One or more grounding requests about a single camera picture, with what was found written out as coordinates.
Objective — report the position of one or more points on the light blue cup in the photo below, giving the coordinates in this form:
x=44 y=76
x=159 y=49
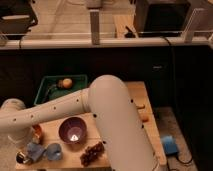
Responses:
x=54 y=152

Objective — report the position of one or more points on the purple bowl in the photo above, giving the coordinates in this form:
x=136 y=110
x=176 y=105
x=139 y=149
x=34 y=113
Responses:
x=73 y=130

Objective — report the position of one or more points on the grey metal post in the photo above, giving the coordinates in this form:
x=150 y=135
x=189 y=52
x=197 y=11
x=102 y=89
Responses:
x=95 y=28

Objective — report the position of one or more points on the orange bowl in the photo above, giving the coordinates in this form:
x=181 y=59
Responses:
x=38 y=131

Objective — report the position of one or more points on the orange carrot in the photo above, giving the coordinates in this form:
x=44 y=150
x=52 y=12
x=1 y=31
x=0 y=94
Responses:
x=145 y=118

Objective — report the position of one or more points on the bunch of dark grapes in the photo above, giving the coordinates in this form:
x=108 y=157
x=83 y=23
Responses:
x=91 y=154

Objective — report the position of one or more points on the green bean pods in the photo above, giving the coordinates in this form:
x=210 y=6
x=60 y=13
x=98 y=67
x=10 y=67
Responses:
x=140 y=106

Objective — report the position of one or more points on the green plastic tray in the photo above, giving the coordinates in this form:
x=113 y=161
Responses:
x=79 y=82

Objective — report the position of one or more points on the orange round fruit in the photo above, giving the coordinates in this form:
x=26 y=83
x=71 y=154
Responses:
x=67 y=83

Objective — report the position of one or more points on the black handled brush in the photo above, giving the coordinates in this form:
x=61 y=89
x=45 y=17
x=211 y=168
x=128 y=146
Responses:
x=58 y=85

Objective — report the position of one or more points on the blue sponge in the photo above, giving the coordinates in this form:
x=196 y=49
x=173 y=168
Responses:
x=35 y=151

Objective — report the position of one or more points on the small metal cup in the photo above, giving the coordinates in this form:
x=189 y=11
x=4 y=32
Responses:
x=21 y=158

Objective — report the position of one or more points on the blue object on floor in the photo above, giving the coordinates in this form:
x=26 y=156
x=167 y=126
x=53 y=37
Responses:
x=169 y=145

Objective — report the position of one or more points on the black box behind rail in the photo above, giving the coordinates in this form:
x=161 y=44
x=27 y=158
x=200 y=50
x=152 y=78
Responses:
x=154 y=18

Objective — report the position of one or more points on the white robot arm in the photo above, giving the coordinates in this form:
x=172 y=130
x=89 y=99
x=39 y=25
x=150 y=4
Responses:
x=126 y=142

